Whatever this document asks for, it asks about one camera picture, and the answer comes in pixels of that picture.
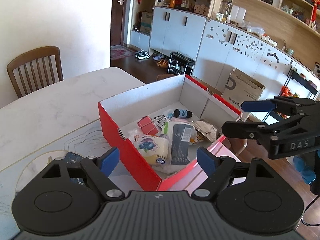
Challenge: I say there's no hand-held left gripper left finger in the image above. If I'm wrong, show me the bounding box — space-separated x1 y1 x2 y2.
25 147 125 201

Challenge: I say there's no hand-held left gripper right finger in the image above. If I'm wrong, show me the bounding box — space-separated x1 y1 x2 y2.
191 147 293 201

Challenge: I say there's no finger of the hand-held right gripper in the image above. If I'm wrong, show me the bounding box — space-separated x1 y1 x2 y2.
222 116 304 140
241 96 315 112

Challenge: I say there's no red cardboard box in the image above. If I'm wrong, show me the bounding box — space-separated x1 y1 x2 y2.
98 74 243 191

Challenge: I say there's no silver foil snack bag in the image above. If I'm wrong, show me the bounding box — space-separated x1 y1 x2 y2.
192 120 219 140

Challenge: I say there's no white snack bag dark print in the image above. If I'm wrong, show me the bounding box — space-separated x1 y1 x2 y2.
160 121 197 173

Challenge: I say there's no blueberry bread pack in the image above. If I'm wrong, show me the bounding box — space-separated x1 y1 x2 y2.
128 129 171 167

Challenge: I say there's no red binder clip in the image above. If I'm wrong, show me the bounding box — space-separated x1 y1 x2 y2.
137 116 160 135

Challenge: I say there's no small black bottle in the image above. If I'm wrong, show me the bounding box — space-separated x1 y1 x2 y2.
173 109 192 119

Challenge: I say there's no white marble desktop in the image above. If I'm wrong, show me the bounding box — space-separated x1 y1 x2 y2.
0 67 240 230

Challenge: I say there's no person's right hand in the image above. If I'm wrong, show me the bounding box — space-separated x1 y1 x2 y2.
294 155 316 184

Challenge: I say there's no large cardboard box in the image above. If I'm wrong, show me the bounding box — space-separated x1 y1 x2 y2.
221 68 266 122

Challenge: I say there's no black metal rack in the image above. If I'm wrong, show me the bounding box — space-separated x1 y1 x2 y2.
262 65 320 120

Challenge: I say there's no blue patterned table mat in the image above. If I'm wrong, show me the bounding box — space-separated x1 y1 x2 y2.
0 119 120 205

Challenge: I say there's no black shoe rack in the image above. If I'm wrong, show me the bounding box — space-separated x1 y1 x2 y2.
167 52 195 77

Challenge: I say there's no red patterned rug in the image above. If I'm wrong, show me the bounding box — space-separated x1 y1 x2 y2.
111 47 135 60

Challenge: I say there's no pair of sneakers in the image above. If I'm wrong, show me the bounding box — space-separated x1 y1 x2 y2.
135 49 150 60

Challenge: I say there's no red knot ornament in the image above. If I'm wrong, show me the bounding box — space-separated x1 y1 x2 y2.
307 0 320 27

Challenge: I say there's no slatted wooden chair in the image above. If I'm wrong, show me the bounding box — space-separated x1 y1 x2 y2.
7 46 64 98

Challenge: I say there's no cardboard box on shelf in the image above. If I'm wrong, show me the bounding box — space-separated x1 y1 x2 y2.
140 12 153 34

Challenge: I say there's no brown wooden door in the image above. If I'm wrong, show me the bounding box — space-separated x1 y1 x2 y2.
111 0 133 47

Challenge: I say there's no light blue wall cabinet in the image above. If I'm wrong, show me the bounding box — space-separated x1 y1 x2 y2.
129 0 320 120

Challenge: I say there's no black cable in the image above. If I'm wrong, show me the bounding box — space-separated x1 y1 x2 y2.
301 185 320 227

